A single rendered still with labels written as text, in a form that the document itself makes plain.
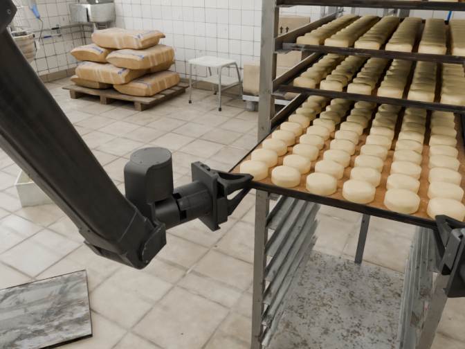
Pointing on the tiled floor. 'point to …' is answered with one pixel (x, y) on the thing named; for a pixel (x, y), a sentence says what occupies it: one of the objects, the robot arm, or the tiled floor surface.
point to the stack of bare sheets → (46, 312)
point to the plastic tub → (30, 192)
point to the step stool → (216, 75)
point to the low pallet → (107, 96)
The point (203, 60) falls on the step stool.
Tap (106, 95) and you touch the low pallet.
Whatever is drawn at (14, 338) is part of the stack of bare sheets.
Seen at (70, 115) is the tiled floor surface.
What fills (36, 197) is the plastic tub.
